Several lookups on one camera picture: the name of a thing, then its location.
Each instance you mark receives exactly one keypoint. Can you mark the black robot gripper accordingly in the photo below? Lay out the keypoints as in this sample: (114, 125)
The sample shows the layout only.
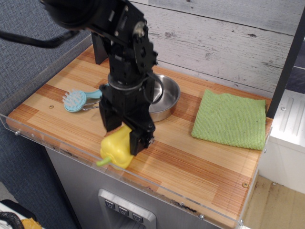
(132, 108)

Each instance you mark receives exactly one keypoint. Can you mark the yellow toy capsicum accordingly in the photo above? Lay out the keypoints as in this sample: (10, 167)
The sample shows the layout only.
(115, 148)

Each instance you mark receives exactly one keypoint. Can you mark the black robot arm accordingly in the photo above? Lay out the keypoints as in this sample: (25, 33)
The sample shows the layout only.
(131, 54)

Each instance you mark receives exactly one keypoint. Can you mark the light blue scrub brush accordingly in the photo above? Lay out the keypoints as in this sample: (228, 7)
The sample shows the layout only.
(77, 100)

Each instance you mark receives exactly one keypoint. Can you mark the stainless steel cabinet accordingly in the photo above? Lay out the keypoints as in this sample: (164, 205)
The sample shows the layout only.
(82, 184)

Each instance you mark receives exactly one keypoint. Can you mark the silver dispenser button panel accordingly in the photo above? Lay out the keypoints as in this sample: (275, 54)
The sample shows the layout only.
(118, 211)

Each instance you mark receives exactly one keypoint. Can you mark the green microfibre cloth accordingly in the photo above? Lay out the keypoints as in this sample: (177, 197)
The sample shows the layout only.
(231, 120)

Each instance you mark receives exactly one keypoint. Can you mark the white toy appliance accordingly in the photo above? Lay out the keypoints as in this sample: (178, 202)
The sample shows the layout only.
(283, 158)

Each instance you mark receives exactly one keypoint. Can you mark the steel pan with wire handle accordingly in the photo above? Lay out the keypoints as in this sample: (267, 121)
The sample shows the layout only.
(160, 91)

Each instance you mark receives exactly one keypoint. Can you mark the black vertical post left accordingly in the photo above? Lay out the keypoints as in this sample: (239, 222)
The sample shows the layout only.
(101, 46)

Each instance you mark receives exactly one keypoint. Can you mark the black vertical post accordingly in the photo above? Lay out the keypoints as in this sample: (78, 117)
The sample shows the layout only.
(101, 46)
(288, 66)

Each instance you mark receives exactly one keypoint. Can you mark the black vertical post right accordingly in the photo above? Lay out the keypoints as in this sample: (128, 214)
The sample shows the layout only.
(288, 66)

